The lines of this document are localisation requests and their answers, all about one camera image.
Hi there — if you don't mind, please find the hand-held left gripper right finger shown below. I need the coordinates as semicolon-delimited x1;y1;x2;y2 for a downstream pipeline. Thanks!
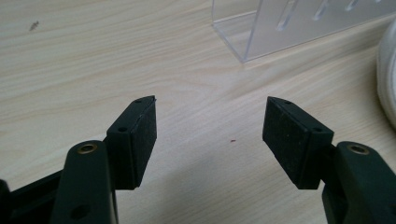
262;95;335;190

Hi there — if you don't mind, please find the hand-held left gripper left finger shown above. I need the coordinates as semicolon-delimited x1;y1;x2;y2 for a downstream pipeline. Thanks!
103;95;158;191

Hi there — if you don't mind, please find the white round dish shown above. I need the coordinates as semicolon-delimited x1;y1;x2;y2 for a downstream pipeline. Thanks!
375;19;396;131

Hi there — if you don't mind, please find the clear acrylic slotted rack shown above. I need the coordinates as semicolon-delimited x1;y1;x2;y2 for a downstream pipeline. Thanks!
211;0;396;64

